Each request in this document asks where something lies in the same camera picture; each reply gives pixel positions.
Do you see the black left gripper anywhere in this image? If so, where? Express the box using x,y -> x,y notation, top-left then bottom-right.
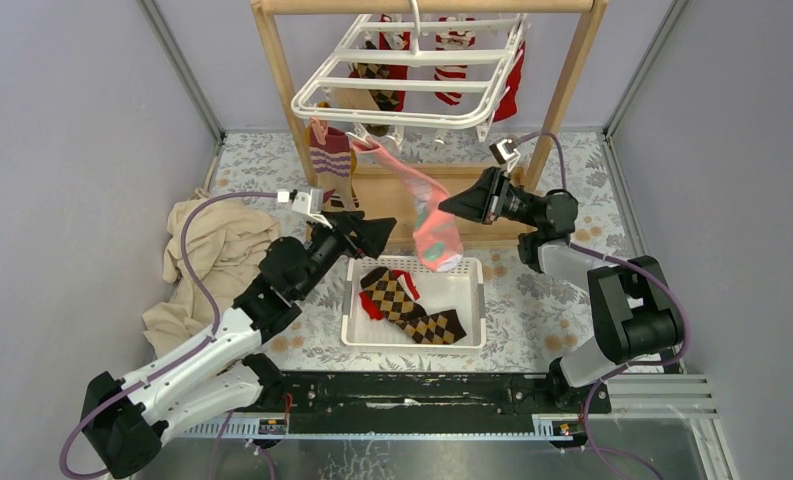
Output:
295,211 -> 395,301

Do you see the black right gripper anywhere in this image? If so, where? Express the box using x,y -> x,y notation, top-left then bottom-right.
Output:
437,167 -> 539,228

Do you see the wooden hanger stand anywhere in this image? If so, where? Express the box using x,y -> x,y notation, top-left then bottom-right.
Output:
250,0 -> 610,252

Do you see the pink patterned sock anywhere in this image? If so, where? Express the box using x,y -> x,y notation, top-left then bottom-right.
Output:
350,139 -> 464,272

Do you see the pink purple striped sock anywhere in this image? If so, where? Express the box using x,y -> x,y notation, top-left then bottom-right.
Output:
307,117 -> 359,211

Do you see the red snowflake santa sock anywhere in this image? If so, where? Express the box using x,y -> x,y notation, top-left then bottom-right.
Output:
359,267 -> 426,324

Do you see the white plastic basket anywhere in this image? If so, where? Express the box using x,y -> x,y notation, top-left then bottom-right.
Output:
341,256 -> 487,355

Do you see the brown yellow argyle sock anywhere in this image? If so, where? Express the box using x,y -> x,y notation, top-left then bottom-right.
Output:
358,267 -> 467,345

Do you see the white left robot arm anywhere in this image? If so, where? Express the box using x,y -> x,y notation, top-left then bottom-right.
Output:
76,211 -> 397,479

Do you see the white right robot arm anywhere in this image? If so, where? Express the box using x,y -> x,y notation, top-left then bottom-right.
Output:
439,167 -> 685,412

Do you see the white plastic clip hanger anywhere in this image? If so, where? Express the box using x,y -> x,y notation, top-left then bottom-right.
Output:
290,11 -> 530,144

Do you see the plain red sock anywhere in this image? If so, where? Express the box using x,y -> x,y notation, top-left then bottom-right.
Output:
493,41 -> 527,123

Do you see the beige crumpled cloth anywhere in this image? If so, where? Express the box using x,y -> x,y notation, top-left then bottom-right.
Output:
142,189 -> 281,357

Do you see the beige sock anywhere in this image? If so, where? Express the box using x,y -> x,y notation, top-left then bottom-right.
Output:
332,87 -> 390,137

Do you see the floral patterned table mat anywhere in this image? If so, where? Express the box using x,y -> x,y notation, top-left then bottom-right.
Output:
211,131 -> 635,372

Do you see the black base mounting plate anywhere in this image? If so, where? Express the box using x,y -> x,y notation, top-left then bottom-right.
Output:
242,371 -> 612,435

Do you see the red bow sock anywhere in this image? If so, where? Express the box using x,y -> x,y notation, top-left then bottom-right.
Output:
378,14 -> 411,112

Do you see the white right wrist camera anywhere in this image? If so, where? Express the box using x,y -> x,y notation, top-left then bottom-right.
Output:
489,138 -> 521,174

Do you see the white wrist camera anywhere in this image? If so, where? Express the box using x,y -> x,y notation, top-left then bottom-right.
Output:
489,138 -> 521,174
276,187 -> 332,229

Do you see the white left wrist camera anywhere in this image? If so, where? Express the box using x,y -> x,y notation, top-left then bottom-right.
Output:
276,187 -> 332,229

